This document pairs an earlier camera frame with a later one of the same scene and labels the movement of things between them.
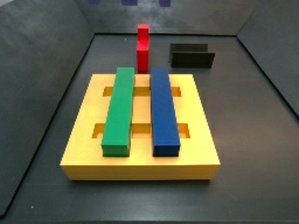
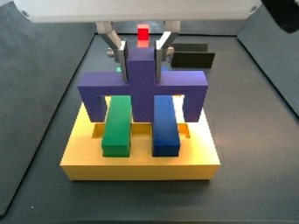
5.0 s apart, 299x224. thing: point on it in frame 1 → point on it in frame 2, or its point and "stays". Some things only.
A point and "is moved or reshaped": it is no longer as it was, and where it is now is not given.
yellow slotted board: [84, 164] stays
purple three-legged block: [133, 3] is moved or reshaped
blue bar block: [164, 131] stays
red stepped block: [143, 48] stays
